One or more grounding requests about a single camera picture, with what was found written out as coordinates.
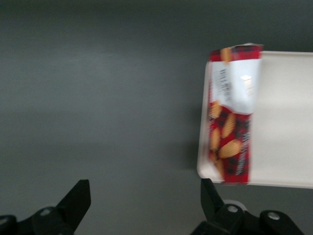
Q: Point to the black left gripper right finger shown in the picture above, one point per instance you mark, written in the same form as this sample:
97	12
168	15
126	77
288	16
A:
215	210

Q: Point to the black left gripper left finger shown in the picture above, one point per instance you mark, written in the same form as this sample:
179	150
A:
71	205

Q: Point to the red cookie box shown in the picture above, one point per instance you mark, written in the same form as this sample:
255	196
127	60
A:
232	122

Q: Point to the cream rectangular tray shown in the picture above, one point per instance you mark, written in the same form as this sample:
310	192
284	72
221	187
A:
283	122

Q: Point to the grey table cover mat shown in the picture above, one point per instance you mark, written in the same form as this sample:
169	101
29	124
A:
97	98

